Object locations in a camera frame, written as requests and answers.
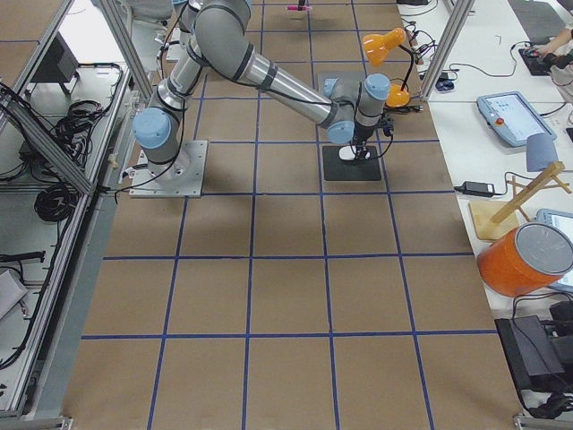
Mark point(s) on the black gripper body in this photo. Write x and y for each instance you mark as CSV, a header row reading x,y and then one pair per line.
x,y
362,135

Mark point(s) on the pink highlighter pen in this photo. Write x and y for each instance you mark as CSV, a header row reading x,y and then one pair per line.
x,y
294,8

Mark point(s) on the white computer mouse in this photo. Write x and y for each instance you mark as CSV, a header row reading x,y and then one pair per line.
x,y
345,153

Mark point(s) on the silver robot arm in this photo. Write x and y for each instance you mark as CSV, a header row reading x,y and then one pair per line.
x,y
214,38
186,12

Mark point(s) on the black mousepad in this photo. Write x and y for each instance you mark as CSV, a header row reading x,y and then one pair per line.
x,y
336,169

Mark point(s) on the person hand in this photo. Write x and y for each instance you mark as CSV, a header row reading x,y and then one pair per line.
x,y
552,52

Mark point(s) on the black power adapter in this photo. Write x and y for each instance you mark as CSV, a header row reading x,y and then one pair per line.
x,y
477,189

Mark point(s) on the wooden stand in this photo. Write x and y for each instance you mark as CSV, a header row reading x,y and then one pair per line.
x,y
492,220

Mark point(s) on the blue teach pendant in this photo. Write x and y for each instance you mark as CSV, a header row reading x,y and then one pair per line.
x,y
512,118
560,254

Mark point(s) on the orange cylinder container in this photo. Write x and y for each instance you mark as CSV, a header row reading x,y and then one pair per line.
x,y
517,263

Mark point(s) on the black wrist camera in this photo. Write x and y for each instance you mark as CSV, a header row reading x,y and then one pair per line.
x,y
386,124

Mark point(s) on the aluminium frame post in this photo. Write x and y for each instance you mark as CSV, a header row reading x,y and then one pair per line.
x,y
447,41

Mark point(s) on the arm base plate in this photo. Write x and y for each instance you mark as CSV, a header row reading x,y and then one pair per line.
x,y
183,179

